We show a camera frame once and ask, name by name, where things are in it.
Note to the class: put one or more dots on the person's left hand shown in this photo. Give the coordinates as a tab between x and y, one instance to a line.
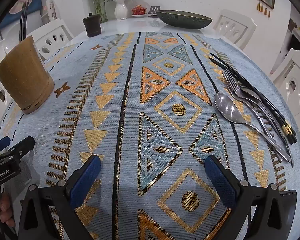
6	210

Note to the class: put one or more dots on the dark lidded cup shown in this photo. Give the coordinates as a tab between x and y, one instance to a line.
92	26

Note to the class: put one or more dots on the glass vase with green plants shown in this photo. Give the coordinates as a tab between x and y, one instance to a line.
100	7

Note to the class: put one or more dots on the white vase with flowers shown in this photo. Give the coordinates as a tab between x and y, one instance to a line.
120	10

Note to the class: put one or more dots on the red lidded teacup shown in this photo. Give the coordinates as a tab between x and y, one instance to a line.
138	10

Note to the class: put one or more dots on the patterned blue tablecloth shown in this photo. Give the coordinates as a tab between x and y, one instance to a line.
65	92

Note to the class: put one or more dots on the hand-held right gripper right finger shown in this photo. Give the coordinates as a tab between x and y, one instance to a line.
220	182

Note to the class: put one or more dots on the small black stand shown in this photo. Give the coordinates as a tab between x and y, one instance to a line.
154	10

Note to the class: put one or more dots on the dark green bowl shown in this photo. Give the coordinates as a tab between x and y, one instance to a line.
185	21

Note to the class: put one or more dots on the large steel spoon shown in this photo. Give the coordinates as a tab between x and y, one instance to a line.
227	107

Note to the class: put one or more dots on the bamboo utensil holder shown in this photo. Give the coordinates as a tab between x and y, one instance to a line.
25	80

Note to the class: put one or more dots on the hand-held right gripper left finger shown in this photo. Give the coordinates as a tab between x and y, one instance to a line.
86	177

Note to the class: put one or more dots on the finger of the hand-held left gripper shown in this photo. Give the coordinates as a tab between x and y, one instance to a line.
25	145
1	143

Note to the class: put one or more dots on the black chopstick with gold band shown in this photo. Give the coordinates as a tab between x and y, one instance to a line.
271	116
216	63
275	113
227	66

